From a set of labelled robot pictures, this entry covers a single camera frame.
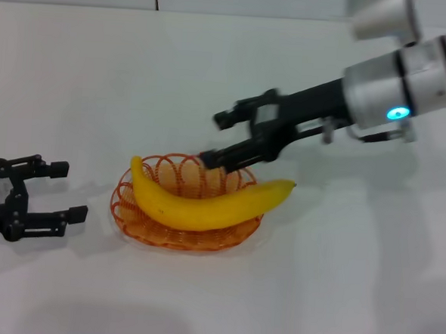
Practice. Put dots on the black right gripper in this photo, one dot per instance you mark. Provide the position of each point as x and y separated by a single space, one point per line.
306 107

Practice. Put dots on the yellow banana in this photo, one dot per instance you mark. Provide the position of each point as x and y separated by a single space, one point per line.
197 211

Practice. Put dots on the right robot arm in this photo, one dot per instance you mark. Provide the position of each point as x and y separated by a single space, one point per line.
403 72

